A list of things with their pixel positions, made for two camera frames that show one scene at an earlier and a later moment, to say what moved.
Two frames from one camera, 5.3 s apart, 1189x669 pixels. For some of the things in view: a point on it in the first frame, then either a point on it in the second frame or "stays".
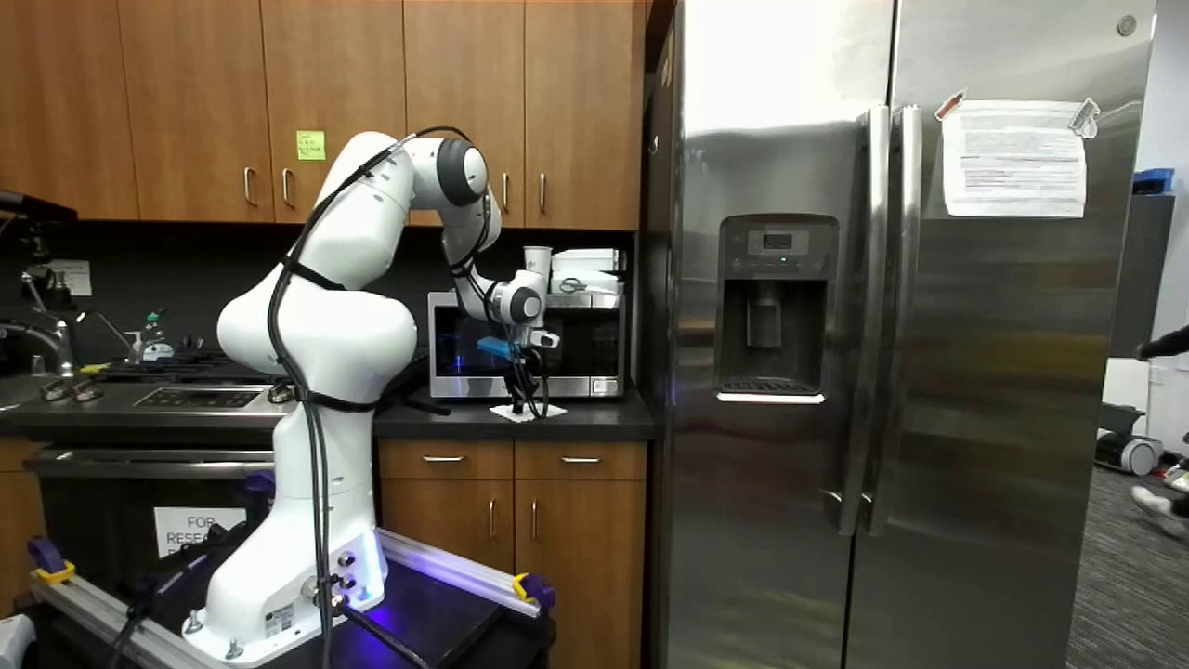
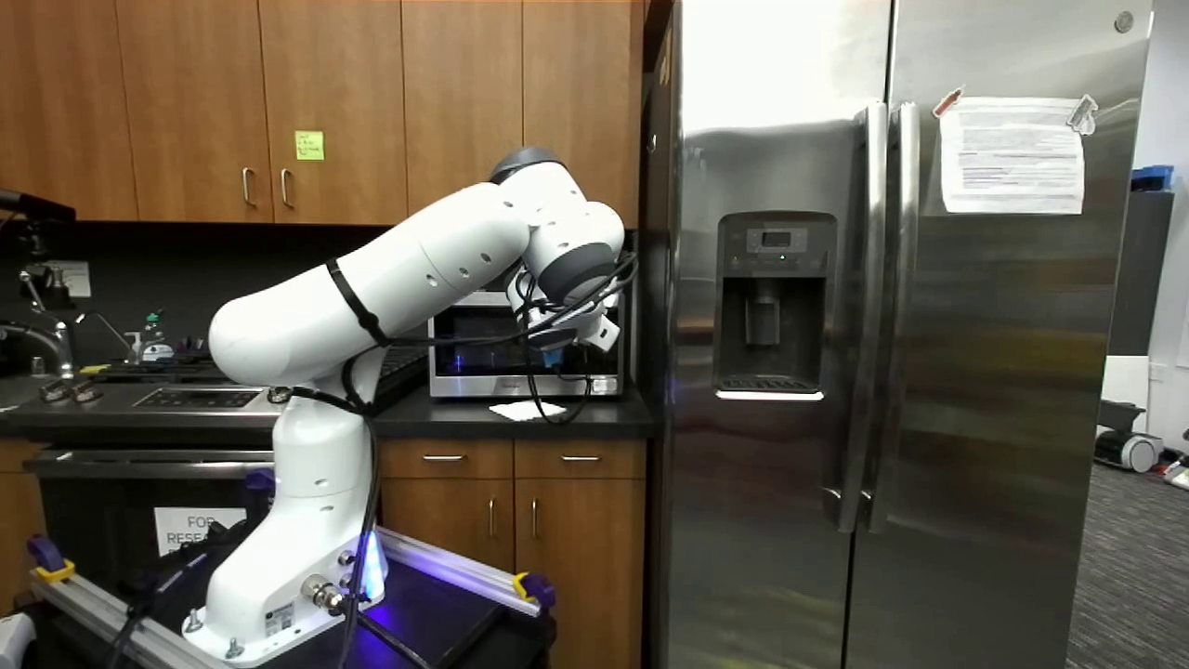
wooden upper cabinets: x=250 y=108 stays
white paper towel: x=524 y=413 stays
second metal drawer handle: x=442 y=459 stays
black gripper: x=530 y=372 -> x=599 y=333
